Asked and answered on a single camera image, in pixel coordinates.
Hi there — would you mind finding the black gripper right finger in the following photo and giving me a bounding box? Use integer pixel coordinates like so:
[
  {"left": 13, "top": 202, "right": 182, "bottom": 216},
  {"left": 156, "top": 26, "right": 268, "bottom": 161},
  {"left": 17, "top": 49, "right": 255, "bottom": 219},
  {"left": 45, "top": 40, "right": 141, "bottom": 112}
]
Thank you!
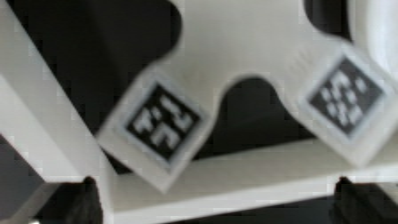
[{"left": 330, "top": 177, "right": 398, "bottom": 224}]

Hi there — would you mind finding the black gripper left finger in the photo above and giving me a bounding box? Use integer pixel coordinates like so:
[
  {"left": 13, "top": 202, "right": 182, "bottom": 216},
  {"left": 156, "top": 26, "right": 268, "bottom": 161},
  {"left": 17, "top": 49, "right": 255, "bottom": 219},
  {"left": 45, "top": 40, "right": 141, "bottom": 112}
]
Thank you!
[{"left": 40, "top": 177, "right": 102, "bottom": 224}]

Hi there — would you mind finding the white round table top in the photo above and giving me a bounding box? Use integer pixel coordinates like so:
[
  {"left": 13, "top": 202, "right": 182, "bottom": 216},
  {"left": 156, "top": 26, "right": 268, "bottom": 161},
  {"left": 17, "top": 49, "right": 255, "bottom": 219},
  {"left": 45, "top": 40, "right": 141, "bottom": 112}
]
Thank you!
[{"left": 348, "top": 0, "right": 398, "bottom": 80}]

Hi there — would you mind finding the white right fence block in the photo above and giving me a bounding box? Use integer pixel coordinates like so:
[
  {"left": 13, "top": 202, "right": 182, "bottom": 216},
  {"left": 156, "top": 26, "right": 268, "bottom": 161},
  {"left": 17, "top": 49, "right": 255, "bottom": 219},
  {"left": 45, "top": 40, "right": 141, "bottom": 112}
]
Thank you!
[{"left": 0, "top": 0, "right": 111, "bottom": 224}]

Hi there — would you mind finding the white front fence rail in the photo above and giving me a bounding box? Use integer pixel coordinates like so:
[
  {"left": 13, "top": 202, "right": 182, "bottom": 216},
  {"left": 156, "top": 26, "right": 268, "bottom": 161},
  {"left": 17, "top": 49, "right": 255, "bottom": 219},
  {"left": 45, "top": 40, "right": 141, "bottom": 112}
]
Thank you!
[{"left": 109, "top": 136, "right": 398, "bottom": 224}]

